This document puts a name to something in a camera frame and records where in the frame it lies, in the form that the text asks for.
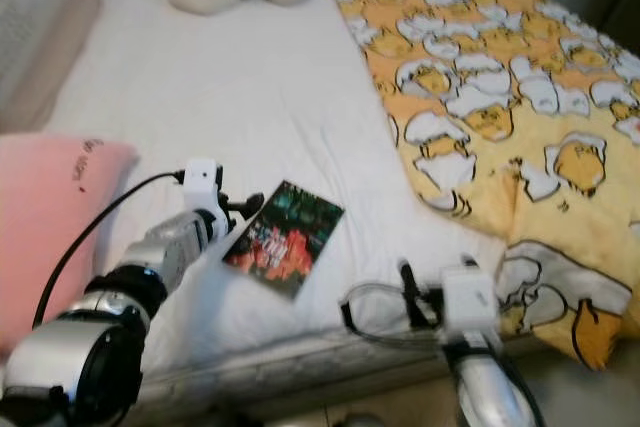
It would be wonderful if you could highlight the dark green red book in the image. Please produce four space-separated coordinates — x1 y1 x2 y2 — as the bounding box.
225 180 346 300

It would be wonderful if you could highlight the white quilted mattress pad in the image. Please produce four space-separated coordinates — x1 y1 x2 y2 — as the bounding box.
40 0 511 378

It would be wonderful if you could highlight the pink pillow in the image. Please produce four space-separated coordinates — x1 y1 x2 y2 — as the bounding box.
0 134 139 358

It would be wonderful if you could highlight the yellow cartoon print blanket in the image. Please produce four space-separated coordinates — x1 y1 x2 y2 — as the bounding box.
325 0 640 373

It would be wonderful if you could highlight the grey printed headboard cover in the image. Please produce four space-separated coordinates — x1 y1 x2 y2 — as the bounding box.
0 0 101 98

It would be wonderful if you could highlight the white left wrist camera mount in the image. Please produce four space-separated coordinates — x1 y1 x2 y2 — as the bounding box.
182 158 227 218

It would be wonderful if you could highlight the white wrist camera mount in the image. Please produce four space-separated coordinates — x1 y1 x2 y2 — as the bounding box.
182 158 227 218
440 262 501 343

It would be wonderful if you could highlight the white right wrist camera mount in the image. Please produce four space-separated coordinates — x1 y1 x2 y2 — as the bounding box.
440 262 501 343

